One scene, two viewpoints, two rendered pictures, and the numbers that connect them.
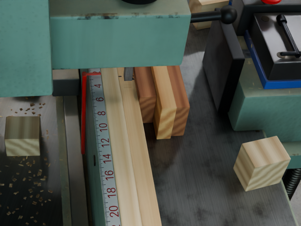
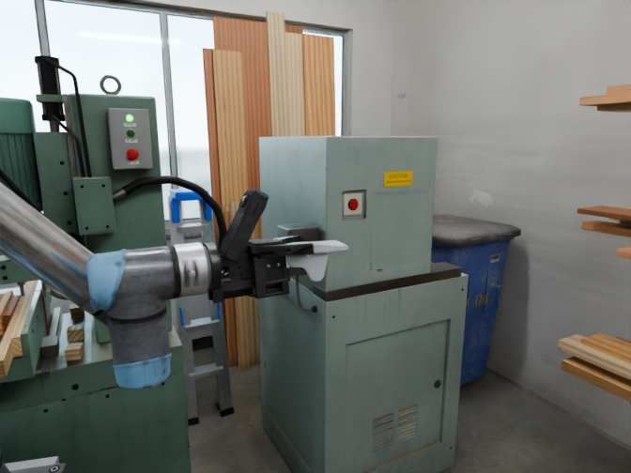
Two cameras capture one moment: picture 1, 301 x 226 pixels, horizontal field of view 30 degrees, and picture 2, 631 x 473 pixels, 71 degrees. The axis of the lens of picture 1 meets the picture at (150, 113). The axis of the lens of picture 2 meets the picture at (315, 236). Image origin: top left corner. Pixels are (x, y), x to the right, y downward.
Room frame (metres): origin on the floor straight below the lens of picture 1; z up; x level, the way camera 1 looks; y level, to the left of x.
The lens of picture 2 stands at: (1.83, 0.63, 1.40)
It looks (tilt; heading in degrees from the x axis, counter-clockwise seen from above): 12 degrees down; 169
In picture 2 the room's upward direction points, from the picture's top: straight up
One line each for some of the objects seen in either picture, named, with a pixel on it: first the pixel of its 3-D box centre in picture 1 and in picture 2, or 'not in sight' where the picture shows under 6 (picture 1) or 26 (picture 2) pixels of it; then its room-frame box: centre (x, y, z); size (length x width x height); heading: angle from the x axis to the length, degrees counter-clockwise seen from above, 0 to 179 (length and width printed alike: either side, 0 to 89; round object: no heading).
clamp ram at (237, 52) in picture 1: (245, 59); not in sight; (0.51, -0.10, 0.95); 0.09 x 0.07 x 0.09; 15
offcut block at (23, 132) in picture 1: (23, 136); (75, 333); (0.45, 0.16, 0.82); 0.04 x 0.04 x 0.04; 12
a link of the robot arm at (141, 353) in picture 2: not in sight; (139, 340); (1.20, 0.50, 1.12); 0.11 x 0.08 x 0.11; 16
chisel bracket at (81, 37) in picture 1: (113, 24); (26, 269); (0.45, 0.05, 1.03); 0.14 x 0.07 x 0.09; 105
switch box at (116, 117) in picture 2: not in sight; (130, 139); (0.50, 0.38, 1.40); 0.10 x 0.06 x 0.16; 105
